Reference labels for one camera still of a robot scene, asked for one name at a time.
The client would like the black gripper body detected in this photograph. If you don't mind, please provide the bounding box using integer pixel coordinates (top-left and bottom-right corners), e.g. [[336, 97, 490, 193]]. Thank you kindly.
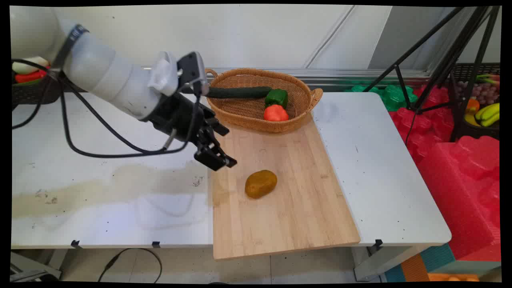
[[147, 93, 218, 145]]

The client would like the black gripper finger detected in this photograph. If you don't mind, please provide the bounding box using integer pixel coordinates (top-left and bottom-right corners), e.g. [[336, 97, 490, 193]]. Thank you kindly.
[[206, 118, 230, 137], [194, 134, 238, 172]]

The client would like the brown potato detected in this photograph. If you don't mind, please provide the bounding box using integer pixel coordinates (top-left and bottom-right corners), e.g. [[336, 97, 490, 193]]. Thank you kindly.
[[245, 170, 278, 200]]

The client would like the woven wicker basket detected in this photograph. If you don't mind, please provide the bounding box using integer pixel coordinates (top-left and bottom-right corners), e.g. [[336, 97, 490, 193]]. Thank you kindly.
[[205, 68, 324, 134]]

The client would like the dark green cucumber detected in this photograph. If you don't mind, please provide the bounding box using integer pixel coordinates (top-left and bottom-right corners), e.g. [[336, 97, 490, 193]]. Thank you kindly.
[[206, 86, 273, 100]]

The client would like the orange bell pepper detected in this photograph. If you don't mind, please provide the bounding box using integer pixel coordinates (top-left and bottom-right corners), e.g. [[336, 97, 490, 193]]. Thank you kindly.
[[263, 104, 289, 122]]

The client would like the green bell pepper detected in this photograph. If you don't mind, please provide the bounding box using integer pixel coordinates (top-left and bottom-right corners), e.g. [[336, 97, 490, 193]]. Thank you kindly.
[[264, 88, 289, 109]]

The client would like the wooden cutting board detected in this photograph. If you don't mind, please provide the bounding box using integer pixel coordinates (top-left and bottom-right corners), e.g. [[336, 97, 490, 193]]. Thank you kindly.
[[208, 114, 362, 261]]

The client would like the black basket with vegetables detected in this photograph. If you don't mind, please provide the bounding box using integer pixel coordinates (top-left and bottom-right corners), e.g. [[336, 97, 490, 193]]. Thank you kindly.
[[12, 74, 63, 107]]

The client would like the red vegetable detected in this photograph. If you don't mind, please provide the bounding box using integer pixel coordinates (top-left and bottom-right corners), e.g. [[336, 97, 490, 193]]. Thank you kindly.
[[14, 68, 50, 84]]

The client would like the white vegetable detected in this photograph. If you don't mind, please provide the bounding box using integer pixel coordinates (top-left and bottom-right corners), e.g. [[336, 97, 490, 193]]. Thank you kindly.
[[12, 56, 50, 75]]

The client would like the green foam mat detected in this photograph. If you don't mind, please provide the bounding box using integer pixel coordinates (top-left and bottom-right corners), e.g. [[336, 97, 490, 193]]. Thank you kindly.
[[346, 84, 419, 112]]

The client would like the white table leg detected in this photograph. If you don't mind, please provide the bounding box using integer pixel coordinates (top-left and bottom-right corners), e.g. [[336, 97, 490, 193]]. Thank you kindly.
[[354, 245, 429, 282]]

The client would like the red foam mat pile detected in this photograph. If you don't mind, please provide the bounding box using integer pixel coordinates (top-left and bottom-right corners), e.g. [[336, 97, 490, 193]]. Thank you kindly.
[[389, 84, 455, 162]]

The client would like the black tripod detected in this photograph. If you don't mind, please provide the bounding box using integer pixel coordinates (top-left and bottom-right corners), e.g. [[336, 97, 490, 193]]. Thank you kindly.
[[362, 6, 500, 143]]

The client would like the black basket with fruit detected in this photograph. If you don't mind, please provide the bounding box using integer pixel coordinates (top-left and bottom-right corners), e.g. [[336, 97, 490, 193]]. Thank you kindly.
[[450, 62, 501, 141]]

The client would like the teal and orange floor mat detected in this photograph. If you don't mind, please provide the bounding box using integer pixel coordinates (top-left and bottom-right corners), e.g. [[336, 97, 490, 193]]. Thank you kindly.
[[383, 243, 501, 283]]

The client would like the bunch of purple grapes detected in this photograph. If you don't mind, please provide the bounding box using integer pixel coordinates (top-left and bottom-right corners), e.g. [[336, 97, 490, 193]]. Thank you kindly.
[[458, 81, 500, 106]]

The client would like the bunch of yellow bananas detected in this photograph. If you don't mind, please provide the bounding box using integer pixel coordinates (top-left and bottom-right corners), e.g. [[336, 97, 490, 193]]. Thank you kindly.
[[474, 102, 500, 128]]

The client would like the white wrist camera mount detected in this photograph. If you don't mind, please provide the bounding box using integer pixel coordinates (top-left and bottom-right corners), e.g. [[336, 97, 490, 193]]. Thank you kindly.
[[148, 51, 179, 97]]

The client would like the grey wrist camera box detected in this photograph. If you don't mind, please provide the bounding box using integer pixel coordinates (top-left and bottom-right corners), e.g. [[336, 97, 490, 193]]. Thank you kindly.
[[177, 51, 210, 97]]

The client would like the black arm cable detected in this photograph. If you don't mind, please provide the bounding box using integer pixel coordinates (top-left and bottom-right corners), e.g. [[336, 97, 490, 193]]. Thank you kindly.
[[12, 59, 201, 158]]

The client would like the black floor cable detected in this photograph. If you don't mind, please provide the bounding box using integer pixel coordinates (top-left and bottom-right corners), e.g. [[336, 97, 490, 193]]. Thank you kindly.
[[98, 248, 163, 284]]

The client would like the black strap around arm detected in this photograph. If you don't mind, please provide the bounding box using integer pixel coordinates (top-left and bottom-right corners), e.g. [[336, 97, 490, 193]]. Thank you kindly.
[[50, 24, 90, 79]]

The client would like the grey metal table frame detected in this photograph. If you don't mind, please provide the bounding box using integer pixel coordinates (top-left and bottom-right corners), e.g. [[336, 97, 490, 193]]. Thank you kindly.
[[10, 251, 63, 281]]

